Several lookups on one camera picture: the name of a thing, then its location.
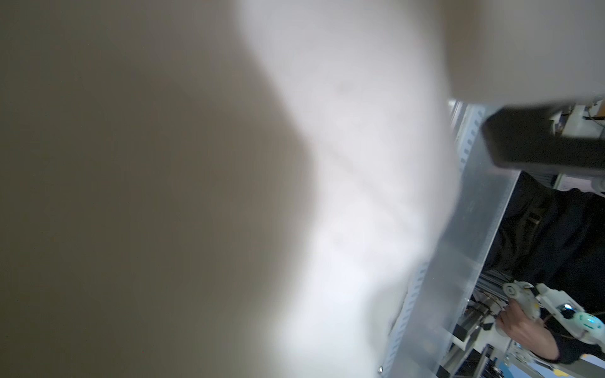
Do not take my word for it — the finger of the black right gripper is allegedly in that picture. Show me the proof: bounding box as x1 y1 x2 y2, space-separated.
481 105 604 176

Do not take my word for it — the white teleoperation controller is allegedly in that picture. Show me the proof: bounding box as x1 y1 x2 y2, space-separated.
502 281 604 352

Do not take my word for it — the aluminium frame rail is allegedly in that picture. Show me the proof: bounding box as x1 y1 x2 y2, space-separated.
376 101 518 377

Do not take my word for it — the white shirt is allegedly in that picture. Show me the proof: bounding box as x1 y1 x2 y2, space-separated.
1 1 604 377

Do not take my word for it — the operator hand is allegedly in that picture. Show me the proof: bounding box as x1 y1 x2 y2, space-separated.
496 299 559 361

